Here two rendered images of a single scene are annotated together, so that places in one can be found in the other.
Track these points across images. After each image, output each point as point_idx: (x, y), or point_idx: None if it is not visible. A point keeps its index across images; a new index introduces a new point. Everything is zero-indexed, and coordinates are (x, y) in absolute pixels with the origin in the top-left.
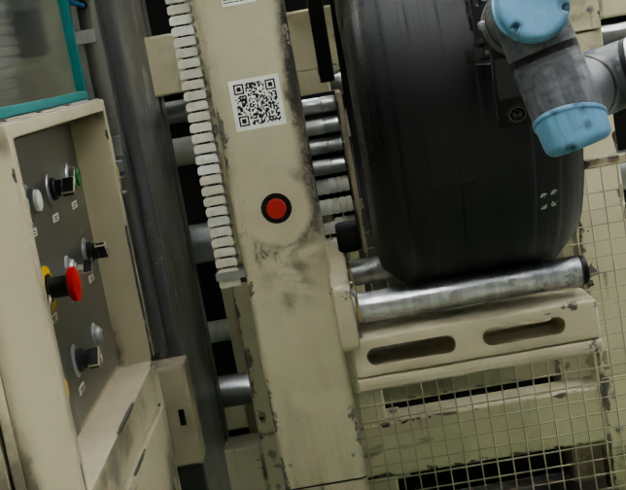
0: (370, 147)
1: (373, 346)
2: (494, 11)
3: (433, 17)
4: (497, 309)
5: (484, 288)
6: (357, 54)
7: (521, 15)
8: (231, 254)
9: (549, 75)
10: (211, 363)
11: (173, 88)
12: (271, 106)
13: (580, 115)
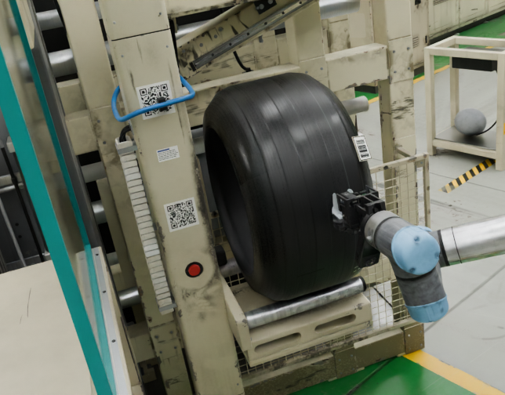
0: (265, 255)
1: (258, 344)
2: (394, 254)
3: (303, 184)
4: (318, 310)
5: (314, 303)
6: (257, 205)
7: (415, 263)
8: (168, 295)
9: (423, 288)
10: (116, 292)
11: (86, 150)
12: (190, 215)
13: (438, 306)
